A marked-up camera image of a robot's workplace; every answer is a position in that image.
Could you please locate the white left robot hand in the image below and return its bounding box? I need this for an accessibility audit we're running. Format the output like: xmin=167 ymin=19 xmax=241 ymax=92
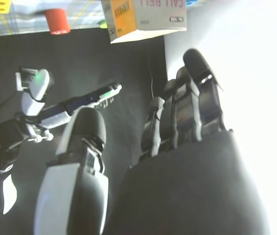
xmin=33 ymin=48 xmax=273 ymax=235

